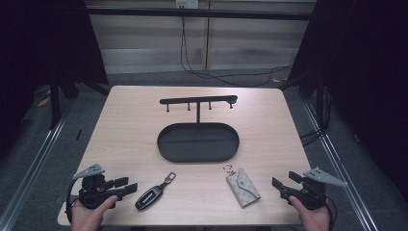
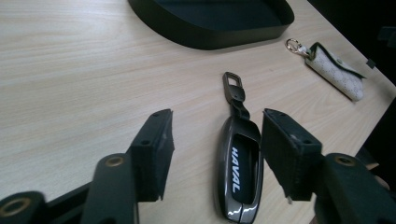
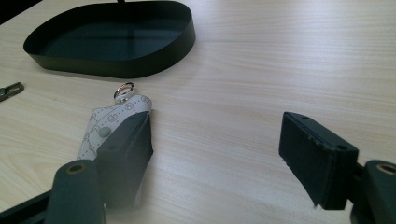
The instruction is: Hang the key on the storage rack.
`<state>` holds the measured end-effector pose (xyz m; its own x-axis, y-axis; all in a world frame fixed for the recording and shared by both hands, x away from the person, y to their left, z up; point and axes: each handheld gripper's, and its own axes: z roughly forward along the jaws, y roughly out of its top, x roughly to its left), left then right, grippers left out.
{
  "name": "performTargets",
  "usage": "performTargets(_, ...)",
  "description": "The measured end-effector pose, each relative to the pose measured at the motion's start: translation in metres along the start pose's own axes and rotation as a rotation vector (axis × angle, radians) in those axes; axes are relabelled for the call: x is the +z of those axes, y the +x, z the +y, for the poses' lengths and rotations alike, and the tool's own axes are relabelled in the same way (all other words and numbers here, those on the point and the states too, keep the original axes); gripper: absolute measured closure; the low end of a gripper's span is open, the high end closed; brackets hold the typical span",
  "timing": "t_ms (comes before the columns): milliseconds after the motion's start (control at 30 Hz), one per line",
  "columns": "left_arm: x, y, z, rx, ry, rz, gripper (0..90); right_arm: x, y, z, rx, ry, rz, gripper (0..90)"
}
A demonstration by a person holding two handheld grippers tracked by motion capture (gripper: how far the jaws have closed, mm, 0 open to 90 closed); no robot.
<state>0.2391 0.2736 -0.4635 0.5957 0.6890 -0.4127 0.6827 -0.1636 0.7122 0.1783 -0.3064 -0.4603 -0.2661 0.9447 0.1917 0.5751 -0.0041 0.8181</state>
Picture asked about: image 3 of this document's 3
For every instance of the dark metal clip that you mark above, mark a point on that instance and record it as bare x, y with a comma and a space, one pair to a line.
11, 90

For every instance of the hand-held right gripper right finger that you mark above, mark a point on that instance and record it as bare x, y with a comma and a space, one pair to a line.
317, 161

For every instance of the black key rack with tray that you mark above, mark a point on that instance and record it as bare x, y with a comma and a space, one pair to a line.
109, 43

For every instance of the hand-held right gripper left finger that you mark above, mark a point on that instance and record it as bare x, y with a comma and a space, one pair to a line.
124, 161

